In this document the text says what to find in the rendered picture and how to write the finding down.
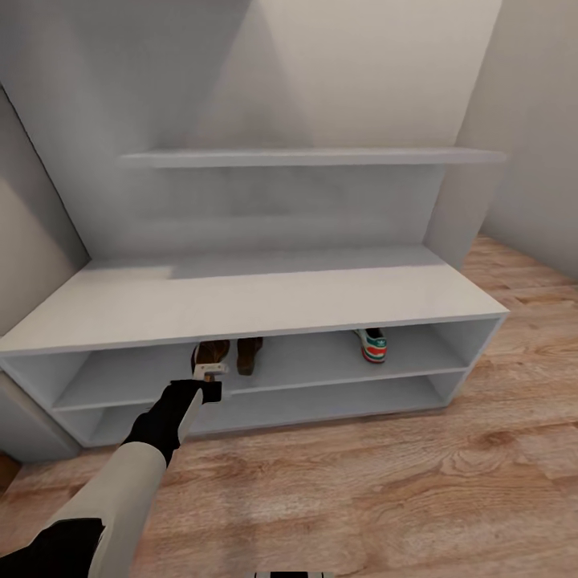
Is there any gym shoe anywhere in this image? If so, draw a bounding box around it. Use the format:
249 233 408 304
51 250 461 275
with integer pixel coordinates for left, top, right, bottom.
354 328 387 364

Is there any sandal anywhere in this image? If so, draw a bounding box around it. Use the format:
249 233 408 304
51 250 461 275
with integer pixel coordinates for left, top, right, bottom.
237 337 263 377
190 340 230 381

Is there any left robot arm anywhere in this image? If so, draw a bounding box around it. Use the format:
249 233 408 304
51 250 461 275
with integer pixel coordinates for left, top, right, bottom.
0 362 229 578

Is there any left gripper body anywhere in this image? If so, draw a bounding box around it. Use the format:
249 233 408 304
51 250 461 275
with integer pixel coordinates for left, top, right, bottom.
198 381 222 404

